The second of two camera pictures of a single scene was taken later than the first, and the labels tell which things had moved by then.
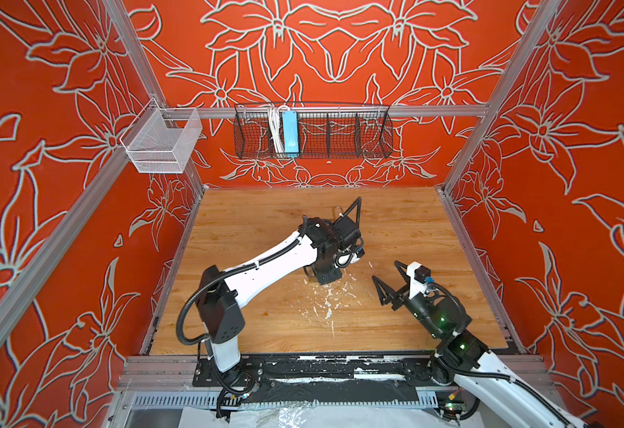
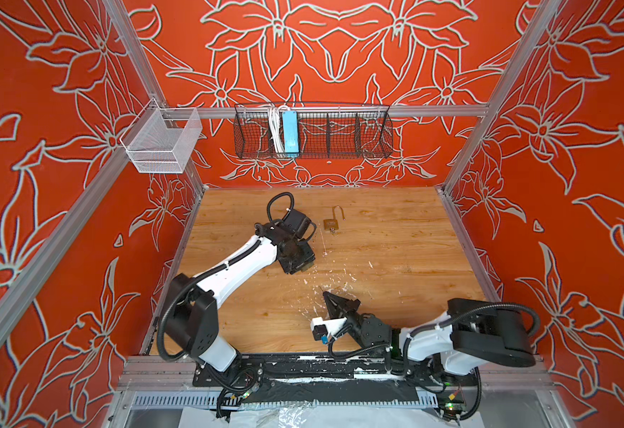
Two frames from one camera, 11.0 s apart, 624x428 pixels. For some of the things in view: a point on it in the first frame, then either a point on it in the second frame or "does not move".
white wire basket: (161, 140) does not move
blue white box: (291, 134) does not move
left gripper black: (325, 276) → (308, 255)
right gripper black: (394, 297) → (338, 308)
